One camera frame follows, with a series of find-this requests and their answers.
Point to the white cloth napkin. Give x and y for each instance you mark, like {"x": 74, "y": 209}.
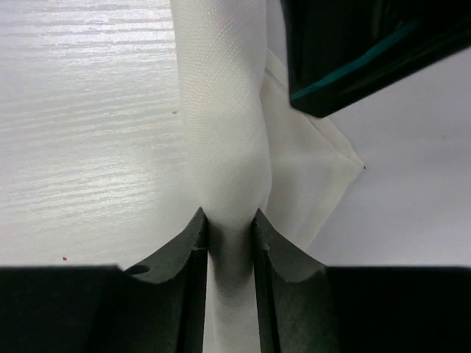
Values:
{"x": 248, "y": 150}

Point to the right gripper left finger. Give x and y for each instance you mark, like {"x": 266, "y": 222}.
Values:
{"x": 156, "y": 305}

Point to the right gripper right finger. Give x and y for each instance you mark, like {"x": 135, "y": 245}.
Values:
{"x": 307, "y": 306}

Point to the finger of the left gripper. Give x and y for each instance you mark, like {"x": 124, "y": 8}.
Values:
{"x": 340, "y": 52}

